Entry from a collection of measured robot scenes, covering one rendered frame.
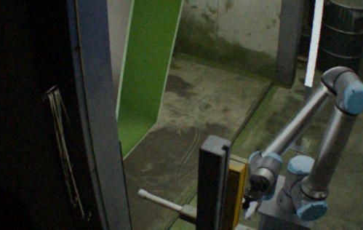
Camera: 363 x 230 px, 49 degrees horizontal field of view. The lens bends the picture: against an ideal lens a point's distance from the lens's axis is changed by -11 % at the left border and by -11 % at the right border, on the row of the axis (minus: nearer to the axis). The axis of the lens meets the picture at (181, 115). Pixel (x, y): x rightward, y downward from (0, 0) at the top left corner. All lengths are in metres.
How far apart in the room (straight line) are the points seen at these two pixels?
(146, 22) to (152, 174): 1.16
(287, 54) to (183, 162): 1.54
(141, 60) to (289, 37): 1.74
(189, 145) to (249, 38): 1.33
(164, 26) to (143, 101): 0.62
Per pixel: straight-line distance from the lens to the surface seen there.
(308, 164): 2.13
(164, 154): 3.42
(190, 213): 1.52
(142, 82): 2.94
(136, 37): 2.79
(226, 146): 1.02
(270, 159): 1.79
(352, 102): 1.67
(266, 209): 2.24
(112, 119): 1.50
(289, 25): 4.08
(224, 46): 4.44
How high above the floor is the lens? 2.29
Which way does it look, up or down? 36 degrees down
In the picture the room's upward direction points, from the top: straight up
